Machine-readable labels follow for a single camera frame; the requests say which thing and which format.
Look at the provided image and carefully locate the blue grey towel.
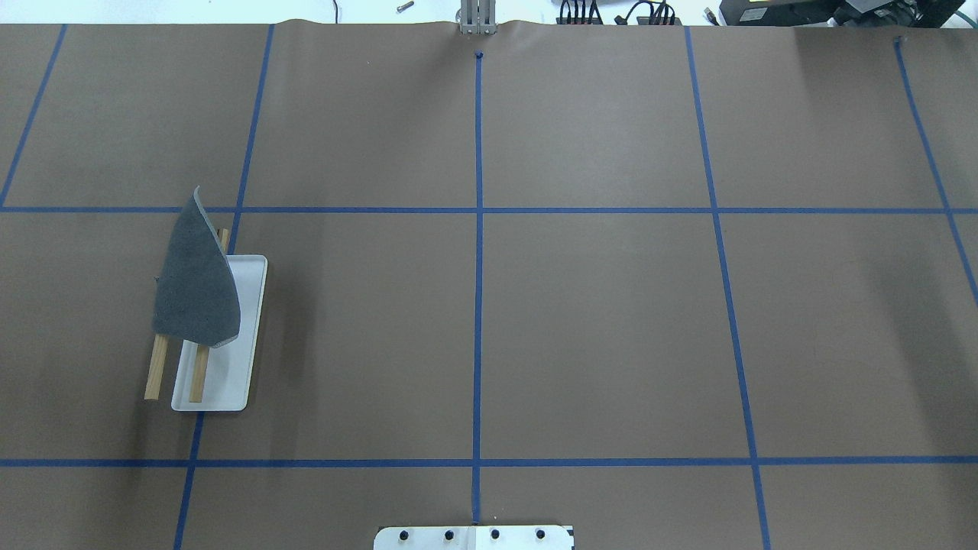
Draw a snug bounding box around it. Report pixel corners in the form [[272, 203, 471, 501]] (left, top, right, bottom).
[[151, 187, 241, 348]]

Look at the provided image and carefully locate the white camera pillar with base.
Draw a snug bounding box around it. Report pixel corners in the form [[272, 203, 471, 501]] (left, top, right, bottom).
[[373, 525, 575, 549]]

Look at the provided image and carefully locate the wooden towel rack white base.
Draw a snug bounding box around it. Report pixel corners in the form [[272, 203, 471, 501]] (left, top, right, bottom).
[[171, 254, 269, 413]]

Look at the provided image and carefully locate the aluminium frame post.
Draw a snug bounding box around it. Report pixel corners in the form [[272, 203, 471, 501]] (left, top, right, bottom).
[[457, 0, 498, 35]]

